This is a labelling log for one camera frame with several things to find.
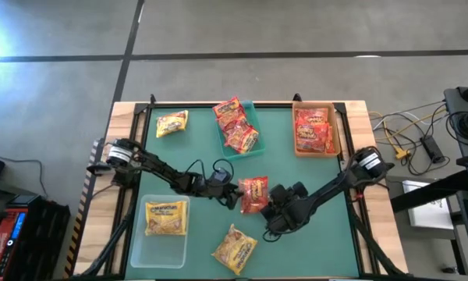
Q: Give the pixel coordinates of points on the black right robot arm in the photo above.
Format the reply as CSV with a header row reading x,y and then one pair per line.
x,y
335,187

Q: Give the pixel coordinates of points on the black side desk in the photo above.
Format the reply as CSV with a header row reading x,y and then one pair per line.
x,y
454,105

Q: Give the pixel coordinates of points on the orange plastic bin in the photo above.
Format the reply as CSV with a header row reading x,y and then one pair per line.
x,y
316,105

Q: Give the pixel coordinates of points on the orange Maruchan noodle pack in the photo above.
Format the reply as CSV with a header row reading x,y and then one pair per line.
x,y
311,137
254,195
312,116
331,140

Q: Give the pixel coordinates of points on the yellow black hazard tape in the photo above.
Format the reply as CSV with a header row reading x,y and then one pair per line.
x,y
77,234

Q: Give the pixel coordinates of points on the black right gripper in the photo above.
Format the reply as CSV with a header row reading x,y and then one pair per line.
x,y
296,212

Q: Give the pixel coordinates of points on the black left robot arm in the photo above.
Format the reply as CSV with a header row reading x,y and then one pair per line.
x,y
160,171

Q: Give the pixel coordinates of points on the green table mat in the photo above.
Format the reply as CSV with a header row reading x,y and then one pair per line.
x,y
316,253

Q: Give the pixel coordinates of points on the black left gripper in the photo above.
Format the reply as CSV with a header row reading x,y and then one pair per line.
x,y
214,191

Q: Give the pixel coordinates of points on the teal plastic bin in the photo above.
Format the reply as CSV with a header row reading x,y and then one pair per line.
x,y
257,115

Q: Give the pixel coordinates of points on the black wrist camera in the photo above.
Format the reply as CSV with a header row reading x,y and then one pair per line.
x,y
220,176
288,191

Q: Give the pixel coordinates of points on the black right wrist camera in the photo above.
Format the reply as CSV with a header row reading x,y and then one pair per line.
x,y
288,191

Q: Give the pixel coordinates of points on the black plastic crate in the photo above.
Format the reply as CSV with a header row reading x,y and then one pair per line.
x,y
47,234

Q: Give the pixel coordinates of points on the clear plastic bin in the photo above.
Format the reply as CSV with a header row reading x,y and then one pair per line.
x,y
160,253

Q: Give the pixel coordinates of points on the red equipment case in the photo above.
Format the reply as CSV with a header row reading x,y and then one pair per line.
x,y
0,242

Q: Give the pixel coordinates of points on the black diagonal beam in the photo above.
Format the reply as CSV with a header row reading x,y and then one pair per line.
x,y
425,195

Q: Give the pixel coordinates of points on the yellow Maruchan noodle pack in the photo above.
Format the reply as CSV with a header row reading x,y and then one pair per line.
x,y
166,218
234,250
171,124

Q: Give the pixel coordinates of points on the black aluminium table frame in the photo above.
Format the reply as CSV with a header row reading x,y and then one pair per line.
x,y
140,109

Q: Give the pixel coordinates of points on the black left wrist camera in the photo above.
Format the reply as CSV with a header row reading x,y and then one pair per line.
x,y
220,176

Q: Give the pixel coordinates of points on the white cardboard box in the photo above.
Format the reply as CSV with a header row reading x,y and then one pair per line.
x,y
429,214

